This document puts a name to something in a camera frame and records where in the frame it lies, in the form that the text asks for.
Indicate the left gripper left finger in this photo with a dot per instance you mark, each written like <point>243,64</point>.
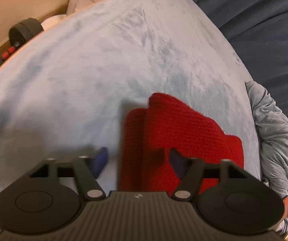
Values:
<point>52,194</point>

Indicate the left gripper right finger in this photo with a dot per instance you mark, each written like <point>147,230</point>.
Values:
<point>226,196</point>

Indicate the red knit sweater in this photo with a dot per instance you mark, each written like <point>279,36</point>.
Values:
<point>167,123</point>

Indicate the grey-blue crumpled blanket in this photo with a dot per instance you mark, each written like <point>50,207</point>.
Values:
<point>272,127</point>

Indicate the light blue bed sheet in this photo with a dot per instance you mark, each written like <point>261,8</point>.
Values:
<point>66,92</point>

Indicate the white standing fan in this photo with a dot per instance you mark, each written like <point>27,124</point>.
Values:
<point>52,21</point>

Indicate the dark blue curtain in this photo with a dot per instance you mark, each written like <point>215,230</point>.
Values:
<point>258,32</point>

